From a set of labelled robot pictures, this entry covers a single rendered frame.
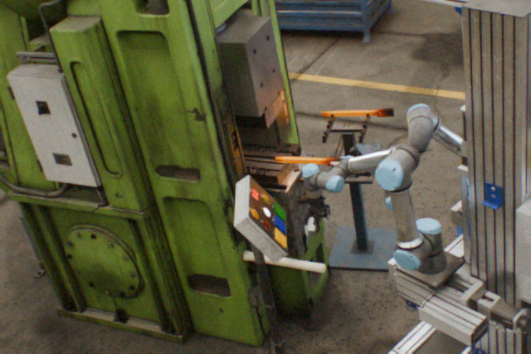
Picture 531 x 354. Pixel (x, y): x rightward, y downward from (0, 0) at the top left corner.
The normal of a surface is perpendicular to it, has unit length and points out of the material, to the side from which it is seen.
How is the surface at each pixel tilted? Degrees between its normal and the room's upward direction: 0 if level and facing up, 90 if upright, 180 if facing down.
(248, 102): 90
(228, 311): 90
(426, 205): 0
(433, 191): 0
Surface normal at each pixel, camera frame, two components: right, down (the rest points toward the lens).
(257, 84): 0.90, 0.09
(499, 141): -0.72, 0.47
